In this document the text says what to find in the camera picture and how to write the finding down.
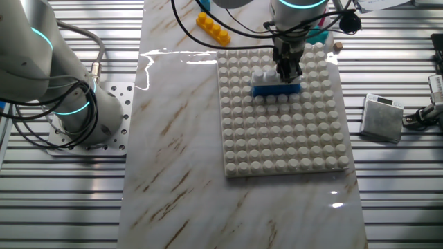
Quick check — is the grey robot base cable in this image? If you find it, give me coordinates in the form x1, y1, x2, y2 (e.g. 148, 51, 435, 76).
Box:
57, 20, 107, 84

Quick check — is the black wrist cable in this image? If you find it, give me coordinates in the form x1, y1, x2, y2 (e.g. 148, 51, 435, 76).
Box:
170, 0, 363, 51

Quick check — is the small silver clamped camera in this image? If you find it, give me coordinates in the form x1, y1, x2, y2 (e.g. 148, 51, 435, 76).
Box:
401, 73, 443, 131

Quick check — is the teal four-stud block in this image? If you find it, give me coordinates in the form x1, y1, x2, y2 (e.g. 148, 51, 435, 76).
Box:
306, 26, 329, 45

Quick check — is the silver digital scale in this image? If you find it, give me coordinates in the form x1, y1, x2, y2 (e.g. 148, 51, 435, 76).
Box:
359, 93, 405, 145

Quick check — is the orange four-stud block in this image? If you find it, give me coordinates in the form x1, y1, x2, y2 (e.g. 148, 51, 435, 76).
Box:
195, 12, 232, 47

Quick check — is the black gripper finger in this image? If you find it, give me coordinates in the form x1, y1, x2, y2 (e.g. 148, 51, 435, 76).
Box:
278, 64, 291, 84
289, 64, 304, 84

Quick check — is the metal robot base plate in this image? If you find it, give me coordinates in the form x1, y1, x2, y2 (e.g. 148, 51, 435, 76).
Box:
46, 82, 136, 157

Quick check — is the blue four-stud block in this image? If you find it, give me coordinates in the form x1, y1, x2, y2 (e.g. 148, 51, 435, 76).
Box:
251, 82, 302, 98

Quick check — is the white printed paper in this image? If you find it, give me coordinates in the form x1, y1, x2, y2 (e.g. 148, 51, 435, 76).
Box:
358, 0, 412, 11

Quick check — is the white four-stud block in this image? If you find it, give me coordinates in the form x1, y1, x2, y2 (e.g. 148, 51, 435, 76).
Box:
251, 68, 302, 86

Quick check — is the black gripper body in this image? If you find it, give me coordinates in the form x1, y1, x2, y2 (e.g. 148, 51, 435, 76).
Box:
271, 37, 306, 68

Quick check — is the white marble board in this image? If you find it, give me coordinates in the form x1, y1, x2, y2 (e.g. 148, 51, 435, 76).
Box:
117, 0, 370, 249

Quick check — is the white studded baseplate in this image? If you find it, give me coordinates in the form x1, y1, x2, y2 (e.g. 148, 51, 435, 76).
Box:
216, 41, 350, 178

